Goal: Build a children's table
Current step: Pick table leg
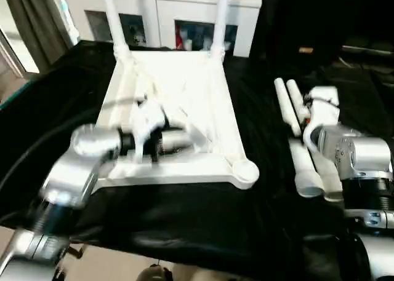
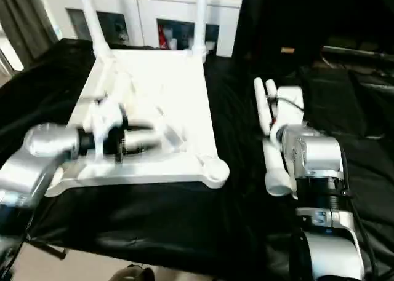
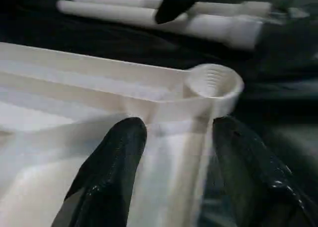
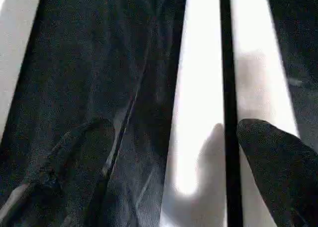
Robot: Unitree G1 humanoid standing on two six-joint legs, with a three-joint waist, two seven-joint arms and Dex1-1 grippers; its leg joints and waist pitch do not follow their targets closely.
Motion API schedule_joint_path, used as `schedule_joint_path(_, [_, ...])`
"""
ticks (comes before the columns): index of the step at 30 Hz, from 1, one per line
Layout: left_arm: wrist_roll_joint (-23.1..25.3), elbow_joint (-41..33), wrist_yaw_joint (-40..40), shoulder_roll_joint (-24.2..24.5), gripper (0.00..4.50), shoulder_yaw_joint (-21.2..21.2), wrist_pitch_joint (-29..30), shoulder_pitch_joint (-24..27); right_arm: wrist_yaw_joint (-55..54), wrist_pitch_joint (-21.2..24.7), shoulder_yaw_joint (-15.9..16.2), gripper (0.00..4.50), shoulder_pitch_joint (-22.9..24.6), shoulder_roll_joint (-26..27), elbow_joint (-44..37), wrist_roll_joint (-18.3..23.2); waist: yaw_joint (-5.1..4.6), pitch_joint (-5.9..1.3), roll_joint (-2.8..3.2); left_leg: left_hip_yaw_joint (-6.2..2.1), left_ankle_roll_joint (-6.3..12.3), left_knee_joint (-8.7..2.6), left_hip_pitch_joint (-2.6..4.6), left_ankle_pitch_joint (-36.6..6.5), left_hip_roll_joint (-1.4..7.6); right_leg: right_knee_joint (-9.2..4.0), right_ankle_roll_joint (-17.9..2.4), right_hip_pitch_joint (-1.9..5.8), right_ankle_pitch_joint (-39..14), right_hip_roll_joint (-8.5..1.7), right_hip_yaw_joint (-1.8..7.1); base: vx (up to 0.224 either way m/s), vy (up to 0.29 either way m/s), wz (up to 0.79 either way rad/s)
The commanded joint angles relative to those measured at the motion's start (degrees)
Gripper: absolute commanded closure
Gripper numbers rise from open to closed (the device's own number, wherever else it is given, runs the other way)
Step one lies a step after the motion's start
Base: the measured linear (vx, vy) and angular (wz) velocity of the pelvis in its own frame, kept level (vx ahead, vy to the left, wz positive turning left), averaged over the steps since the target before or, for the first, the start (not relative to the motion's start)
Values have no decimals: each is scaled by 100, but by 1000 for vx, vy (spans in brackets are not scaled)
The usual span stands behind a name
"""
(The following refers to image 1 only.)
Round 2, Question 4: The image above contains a black backdrop cloth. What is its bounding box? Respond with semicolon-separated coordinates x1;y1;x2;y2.
252;0;394;69

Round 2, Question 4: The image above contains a white glass-door cabinet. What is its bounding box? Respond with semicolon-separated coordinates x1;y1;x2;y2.
60;0;262;58

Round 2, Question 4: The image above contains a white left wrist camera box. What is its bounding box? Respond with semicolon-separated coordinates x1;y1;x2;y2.
128;101;167;164

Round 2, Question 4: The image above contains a long dark metal rod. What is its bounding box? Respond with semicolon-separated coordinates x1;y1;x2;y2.
341;46;394;56

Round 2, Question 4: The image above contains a white plastic table top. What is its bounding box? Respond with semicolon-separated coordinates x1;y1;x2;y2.
97;49;260;190

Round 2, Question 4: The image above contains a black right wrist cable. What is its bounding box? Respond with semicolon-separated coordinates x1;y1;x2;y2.
304;97;339;106

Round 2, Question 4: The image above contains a brown round robot part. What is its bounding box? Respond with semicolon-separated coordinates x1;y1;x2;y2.
135;264;173;281

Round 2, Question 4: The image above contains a white plastic table leg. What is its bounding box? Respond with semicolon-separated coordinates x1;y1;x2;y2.
100;0;132;59
273;77;326;199
209;0;231;59
286;79;344;202

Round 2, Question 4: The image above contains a grey curtain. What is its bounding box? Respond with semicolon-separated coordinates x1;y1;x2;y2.
2;0;78;74

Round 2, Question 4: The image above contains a black folding table frame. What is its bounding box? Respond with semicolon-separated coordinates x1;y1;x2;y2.
66;243;86;260

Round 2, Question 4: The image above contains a black work surface mat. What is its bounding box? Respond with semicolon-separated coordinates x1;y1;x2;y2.
0;39;394;281

